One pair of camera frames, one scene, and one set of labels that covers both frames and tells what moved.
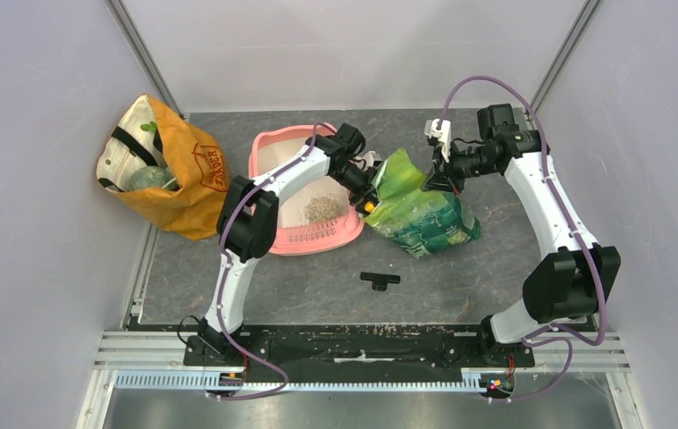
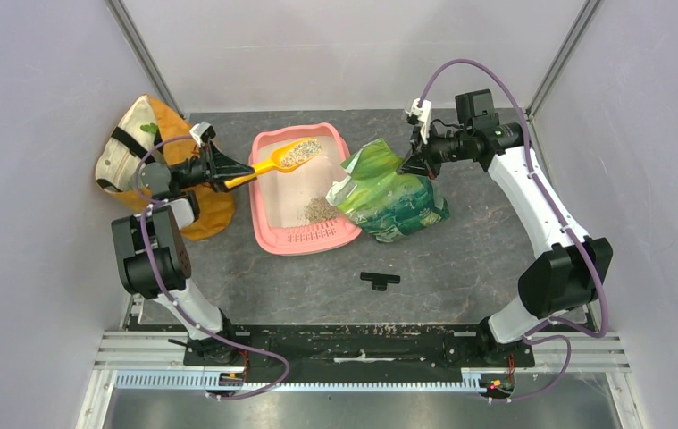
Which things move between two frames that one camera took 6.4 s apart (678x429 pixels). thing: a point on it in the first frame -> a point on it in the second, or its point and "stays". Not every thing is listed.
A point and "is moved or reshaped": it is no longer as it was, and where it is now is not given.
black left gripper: [369, 191] -> [221, 166]
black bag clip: [380, 281] stays
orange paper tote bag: [166, 166] stays
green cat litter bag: [422, 222] is moved or reshaped
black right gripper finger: [438, 182] -> [414, 165]
